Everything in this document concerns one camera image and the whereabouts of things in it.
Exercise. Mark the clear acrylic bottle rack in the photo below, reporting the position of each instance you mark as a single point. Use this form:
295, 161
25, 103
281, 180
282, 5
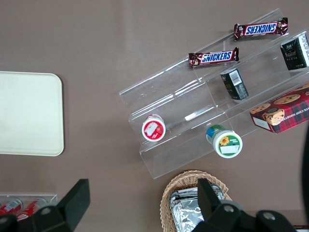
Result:
51, 197

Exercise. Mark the red cola bottle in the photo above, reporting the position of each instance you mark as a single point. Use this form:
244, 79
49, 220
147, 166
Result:
9, 205
29, 207

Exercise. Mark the clear acrylic tiered shelf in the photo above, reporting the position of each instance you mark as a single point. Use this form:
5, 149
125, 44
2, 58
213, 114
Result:
183, 101

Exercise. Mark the red lid yogurt cup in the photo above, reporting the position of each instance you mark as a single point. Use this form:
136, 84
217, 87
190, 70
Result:
153, 129

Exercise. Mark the silver foil pouch stack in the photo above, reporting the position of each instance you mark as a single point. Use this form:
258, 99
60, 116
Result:
186, 212

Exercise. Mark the oval light wicker basket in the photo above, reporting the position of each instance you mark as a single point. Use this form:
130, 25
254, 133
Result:
166, 200

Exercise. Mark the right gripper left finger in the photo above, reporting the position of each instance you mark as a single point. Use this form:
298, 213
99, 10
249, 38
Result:
72, 203

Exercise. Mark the red tartan cookie box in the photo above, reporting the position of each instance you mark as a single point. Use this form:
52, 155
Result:
285, 113

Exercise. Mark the Snickers chocolate bar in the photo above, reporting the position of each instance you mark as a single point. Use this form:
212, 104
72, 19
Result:
260, 29
214, 57

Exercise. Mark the green lid yogurt cup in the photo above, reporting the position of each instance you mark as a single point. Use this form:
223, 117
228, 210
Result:
228, 145

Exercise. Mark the beige plastic tray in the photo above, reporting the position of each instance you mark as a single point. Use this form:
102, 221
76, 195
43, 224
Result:
29, 113

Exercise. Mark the small black carton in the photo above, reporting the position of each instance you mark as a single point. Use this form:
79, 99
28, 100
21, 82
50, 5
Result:
234, 84
294, 53

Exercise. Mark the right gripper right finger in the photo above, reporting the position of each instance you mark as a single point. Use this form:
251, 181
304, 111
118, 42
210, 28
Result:
210, 200

